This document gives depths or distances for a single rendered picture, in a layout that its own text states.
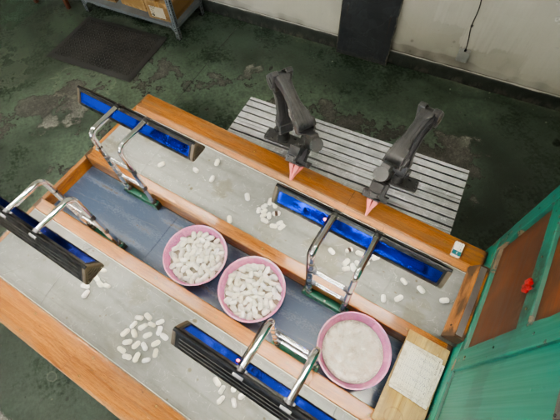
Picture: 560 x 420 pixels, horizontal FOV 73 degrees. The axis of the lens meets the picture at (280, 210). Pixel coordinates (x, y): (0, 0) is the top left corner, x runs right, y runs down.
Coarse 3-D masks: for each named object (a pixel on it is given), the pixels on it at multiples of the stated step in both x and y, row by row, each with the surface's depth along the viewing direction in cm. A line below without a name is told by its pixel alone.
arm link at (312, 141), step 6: (294, 126) 152; (300, 132) 152; (306, 132) 150; (312, 132) 148; (306, 138) 151; (312, 138) 146; (318, 138) 146; (306, 144) 150; (312, 144) 147; (318, 144) 147; (312, 150) 148; (318, 150) 148
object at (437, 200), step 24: (240, 120) 202; (264, 120) 201; (264, 144) 193; (336, 144) 192; (360, 144) 192; (384, 144) 190; (312, 168) 185; (336, 168) 184; (360, 168) 186; (432, 168) 182; (456, 168) 182; (408, 192) 176; (432, 192) 176; (456, 192) 175; (432, 216) 170
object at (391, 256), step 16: (288, 192) 128; (288, 208) 130; (304, 208) 128; (320, 208) 124; (320, 224) 127; (336, 224) 124; (352, 224) 121; (352, 240) 124; (368, 240) 121; (384, 240) 118; (384, 256) 120; (400, 256) 118; (416, 256) 115; (416, 272) 117; (432, 272) 115; (448, 272) 112
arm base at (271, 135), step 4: (268, 128) 197; (272, 128) 197; (268, 132) 196; (272, 132) 196; (288, 132) 188; (264, 136) 195; (268, 136) 195; (272, 136) 195; (276, 136) 194; (280, 136) 188; (284, 136) 188; (288, 136) 190; (292, 136) 194; (272, 140) 193; (276, 140) 193; (280, 140) 191; (284, 140) 190; (288, 140) 193; (292, 140) 193; (296, 140) 193; (284, 144) 192; (288, 144) 192; (292, 144) 191
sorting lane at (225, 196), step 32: (160, 160) 183; (224, 160) 181; (192, 192) 173; (224, 192) 172; (256, 192) 171; (256, 224) 164; (288, 224) 163; (320, 256) 156; (352, 256) 155; (384, 288) 148; (416, 288) 147; (448, 288) 147; (416, 320) 142
